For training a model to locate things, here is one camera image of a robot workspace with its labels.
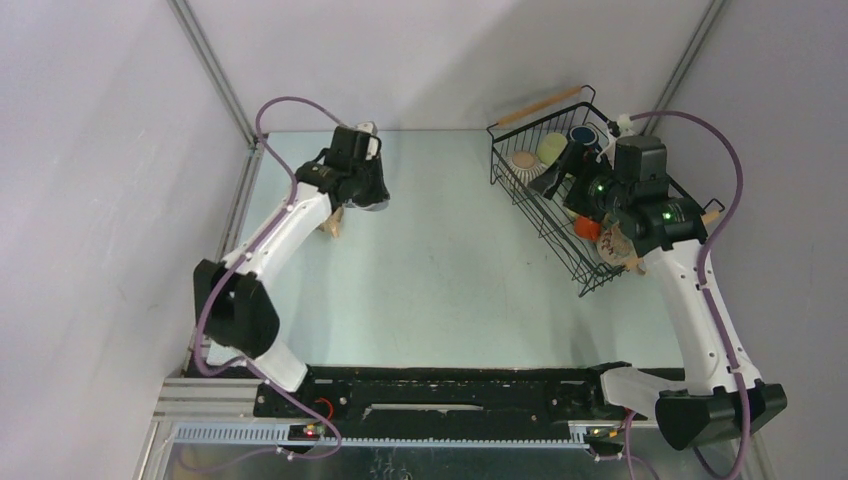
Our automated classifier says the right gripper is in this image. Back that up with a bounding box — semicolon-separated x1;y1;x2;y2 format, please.
527;140;630;225

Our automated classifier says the beige ceramic cup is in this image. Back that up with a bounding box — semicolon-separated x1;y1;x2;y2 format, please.
318;207;345;238

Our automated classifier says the floral patterned mug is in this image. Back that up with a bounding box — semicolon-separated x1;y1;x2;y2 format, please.
596;223;647;276

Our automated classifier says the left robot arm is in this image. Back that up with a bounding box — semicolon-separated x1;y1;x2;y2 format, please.
193;122;390;417

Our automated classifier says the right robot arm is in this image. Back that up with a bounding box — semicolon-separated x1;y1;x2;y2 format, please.
529;136;788;450

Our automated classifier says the light green mug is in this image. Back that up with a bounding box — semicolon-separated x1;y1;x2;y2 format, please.
536;132;569;167

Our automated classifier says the white ribbed cup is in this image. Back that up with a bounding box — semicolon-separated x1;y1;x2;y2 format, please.
507;151;548;186

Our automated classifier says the dark blue mug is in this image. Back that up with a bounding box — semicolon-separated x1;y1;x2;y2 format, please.
567;125;602;153

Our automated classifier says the orange small cup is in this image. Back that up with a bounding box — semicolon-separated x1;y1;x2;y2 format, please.
573;215;603;243

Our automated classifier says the black wire dish rack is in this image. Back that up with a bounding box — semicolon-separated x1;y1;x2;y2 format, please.
486;84;724;296

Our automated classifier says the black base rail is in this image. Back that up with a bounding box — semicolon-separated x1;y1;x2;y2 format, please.
253;366;626;442

